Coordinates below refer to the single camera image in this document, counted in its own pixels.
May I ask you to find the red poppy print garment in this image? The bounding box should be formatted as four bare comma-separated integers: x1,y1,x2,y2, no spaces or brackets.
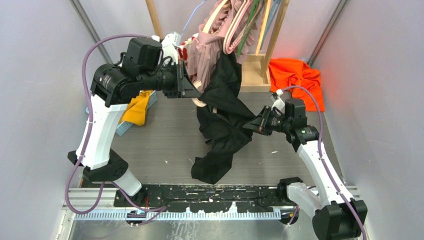
177,33,198,69

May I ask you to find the light blue hanger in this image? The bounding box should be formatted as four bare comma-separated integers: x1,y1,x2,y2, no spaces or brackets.
181,0,206,36

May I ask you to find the yellow garment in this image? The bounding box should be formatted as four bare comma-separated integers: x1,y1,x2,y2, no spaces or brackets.
120,90,153,126

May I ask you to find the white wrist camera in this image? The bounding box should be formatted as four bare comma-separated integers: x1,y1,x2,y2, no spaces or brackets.
151,31,182,67
271,89,285,114

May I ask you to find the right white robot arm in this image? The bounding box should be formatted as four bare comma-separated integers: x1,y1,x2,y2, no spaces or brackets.
243,98,368,240

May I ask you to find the teal hanger on rack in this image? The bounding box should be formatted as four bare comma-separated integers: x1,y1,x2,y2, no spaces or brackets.
263,0,282,38

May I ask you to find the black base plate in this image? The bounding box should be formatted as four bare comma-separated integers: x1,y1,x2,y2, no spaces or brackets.
135,184,295,213

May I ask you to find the wooden hanger rack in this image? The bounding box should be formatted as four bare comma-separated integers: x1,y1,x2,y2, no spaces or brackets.
145,0,291,94

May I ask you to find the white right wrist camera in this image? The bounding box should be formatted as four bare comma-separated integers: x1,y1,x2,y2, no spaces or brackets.
271,89,285,114

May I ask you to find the beige plastic hanger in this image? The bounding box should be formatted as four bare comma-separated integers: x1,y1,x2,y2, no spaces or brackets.
202,0,231,33

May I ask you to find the blue plastic basket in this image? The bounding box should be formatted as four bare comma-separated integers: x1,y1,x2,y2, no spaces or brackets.
85,90,159,137

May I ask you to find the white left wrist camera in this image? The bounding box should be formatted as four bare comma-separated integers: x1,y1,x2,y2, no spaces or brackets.
151,31,182,67

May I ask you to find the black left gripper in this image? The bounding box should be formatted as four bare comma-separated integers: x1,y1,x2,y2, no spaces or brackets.
138,59,200,99

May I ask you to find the pink hanger on rack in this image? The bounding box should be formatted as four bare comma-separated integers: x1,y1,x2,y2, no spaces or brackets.
222,0,264,56

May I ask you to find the orange garment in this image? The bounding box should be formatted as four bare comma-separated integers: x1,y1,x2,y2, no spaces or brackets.
268,58,326,112

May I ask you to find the peach hanger on rack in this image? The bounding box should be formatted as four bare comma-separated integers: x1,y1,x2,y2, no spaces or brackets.
255,0,272,56

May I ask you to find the black garment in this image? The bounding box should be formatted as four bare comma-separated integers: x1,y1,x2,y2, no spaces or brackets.
191,53,255,185

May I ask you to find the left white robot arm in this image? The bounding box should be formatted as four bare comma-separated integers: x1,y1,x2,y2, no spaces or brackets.
68,35,200,207

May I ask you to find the cream hanger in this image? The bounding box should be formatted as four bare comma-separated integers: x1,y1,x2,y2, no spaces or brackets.
191,80,220,114

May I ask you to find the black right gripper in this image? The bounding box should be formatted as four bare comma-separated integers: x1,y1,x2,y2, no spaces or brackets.
243,105,292,136

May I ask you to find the pink pleated skirt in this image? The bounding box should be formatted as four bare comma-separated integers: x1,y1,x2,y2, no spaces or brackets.
187,0,248,92

